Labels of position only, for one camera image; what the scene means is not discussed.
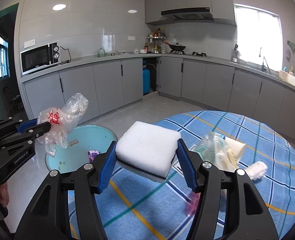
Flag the clear plastic bag red print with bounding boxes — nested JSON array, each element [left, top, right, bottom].
[[37, 93, 89, 157]]

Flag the pink plastic wrapper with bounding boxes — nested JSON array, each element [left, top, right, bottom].
[[185, 191, 200, 216]]

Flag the white foam block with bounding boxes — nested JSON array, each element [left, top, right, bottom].
[[116, 121, 181, 183]]

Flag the teal round trash bin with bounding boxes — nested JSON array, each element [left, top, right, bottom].
[[45, 125, 118, 173]]

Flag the grey lower kitchen cabinets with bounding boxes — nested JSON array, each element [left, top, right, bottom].
[[20, 54, 295, 140]]

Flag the kitchen sink faucet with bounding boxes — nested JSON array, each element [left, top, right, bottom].
[[259, 47, 271, 75]]

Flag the person left hand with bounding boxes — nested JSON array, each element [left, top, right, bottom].
[[0, 183, 9, 207]]

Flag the crumpled white tissue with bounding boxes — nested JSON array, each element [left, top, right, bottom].
[[245, 161, 268, 181]]

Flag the white microwave oven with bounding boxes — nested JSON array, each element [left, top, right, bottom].
[[20, 42, 61, 75]]

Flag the white paper cup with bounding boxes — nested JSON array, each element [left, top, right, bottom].
[[224, 137, 247, 161]]

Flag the purple candy wrapper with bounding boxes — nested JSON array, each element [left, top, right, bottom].
[[88, 150, 100, 163]]

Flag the bundled plastic packet rubber band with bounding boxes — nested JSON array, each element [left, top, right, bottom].
[[193, 131, 238, 172]]

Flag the blue plaid tablecloth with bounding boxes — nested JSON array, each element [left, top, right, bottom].
[[95, 111, 295, 239]]

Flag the blue water filter tank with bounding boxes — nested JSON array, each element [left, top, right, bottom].
[[143, 67, 151, 95]]

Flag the white plastic basin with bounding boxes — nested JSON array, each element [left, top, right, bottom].
[[279, 70, 295, 86]]

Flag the spice rack with bottles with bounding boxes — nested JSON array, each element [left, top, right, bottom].
[[145, 28, 166, 54]]

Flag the utensil holder jar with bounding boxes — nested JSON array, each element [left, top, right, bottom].
[[231, 43, 240, 63]]

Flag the gas stove burner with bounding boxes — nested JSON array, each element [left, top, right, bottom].
[[170, 50, 208, 58]]

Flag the black wok pan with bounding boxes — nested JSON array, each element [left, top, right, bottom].
[[162, 40, 186, 51]]

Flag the black range hood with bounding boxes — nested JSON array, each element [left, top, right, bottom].
[[161, 7, 214, 22]]

